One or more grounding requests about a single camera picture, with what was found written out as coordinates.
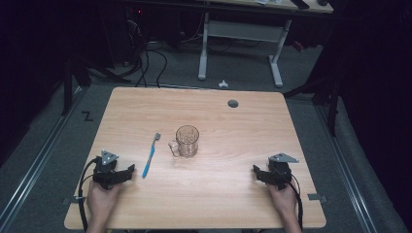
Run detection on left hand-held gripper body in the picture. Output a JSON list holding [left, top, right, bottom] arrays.
[[92, 150, 128, 191]]

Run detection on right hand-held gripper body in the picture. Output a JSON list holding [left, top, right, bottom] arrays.
[[262, 152, 300, 191]]

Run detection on person's left hand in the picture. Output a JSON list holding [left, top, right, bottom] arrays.
[[86, 180, 122, 222]]

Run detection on person's right hand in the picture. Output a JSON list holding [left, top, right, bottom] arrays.
[[266, 183, 298, 221]]

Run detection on blue toothbrush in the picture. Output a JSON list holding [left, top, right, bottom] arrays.
[[141, 132, 162, 180]]

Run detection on clear glass mug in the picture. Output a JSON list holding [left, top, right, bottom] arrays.
[[167, 124, 201, 159]]

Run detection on black metal stand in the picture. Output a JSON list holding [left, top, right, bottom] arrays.
[[284, 76, 342, 138], [60, 56, 93, 117]]

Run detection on black computer tower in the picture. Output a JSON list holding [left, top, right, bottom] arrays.
[[123, 4, 149, 67]]

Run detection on wooden desk top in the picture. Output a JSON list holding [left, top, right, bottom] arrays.
[[207, 0, 334, 15]]

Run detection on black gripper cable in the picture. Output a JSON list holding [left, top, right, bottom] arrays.
[[287, 174, 304, 231], [78, 156, 99, 233]]

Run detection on grey metal table bracket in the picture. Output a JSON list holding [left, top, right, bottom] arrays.
[[61, 195, 86, 206], [307, 192, 328, 205]]

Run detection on metal floor rail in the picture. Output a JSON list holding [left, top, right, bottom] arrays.
[[0, 86, 86, 231], [313, 103, 380, 233]]

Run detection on black floor cables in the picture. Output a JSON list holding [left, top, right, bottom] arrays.
[[118, 45, 169, 89]]

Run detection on white metal desk frame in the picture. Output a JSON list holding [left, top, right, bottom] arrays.
[[197, 12, 293, 89]]

